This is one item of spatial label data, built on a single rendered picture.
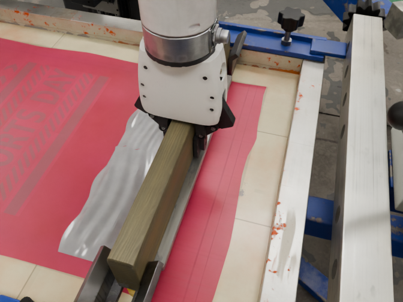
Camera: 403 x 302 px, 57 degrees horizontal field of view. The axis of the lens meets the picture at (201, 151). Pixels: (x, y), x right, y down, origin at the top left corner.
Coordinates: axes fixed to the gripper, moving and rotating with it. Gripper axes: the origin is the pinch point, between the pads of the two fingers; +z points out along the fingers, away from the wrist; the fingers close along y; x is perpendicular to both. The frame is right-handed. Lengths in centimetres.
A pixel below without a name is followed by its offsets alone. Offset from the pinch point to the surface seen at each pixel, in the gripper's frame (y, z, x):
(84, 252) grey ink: 8.2, 5.8, 16.9
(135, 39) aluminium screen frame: 18.7, 4.2, -25.7
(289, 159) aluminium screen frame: -14.5, 2.6, -2.4
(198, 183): -2.7, 6.1, 2.8
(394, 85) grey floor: -72, 101, -155
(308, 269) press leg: -35, 96, -31
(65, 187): 15.6, 6.0, 8.7
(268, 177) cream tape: -12.2, 6.1, -1.0
